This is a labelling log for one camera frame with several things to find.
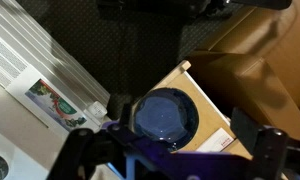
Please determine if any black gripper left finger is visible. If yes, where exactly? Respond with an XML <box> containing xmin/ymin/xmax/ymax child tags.
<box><xmin>46</xmin><ymin>102</ymin><xmax>134</xmax><ymax>180</ymax></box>

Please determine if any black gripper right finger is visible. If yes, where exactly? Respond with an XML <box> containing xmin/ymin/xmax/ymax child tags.
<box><xmin>229</xmin><ymin>107</ymin><xmax>300</xmax><ymax>180</ymax></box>

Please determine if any brown leather couch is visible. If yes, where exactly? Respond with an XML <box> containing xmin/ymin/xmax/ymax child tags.
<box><xmin>185</xmin><ymin>0</ymin><xmax>300</xmax><ymax>141</ymax></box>

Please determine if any white radiator valve knob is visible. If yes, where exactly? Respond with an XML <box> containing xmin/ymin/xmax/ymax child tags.
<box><xmin>89</xmin><ymin>101</ymin><xmax>108</xmax><ymax>118</ymax></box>

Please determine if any white paper label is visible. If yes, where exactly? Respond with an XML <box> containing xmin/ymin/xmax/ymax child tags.
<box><xmin>196</xmin><ymin>127</ymin><xmax>236</xmax><ymax>154</ymax></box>

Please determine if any printed leaflet with picture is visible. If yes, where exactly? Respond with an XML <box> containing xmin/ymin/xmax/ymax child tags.
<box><xmin>6</xmin><ymin>65</ymin><xmax>102</xmax><ymax>135</ymax></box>

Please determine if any light wooden nightstand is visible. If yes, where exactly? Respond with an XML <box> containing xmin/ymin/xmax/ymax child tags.
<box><xmin>129</xmin><ymin>59</ymin><xmax>255</xmax><ymax>161</ymax></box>

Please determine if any dark blue bowl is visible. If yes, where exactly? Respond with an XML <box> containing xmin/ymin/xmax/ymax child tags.
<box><xmin>133</xmin><ymin>87</ymin><xmax>200</xmax><ymax>153</ymax></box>

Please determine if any white panel radiator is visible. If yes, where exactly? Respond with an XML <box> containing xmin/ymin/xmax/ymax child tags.
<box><xmin>0</xmin><ymin>0</ymin><xmax>112</xmax><ymax>134</ymax></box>

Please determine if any black equipment bag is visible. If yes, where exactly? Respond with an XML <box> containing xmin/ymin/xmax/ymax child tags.
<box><xmin>96</xmin><ymin>0</ymin><xmax>293</xmax><ymax>20</ymax></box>

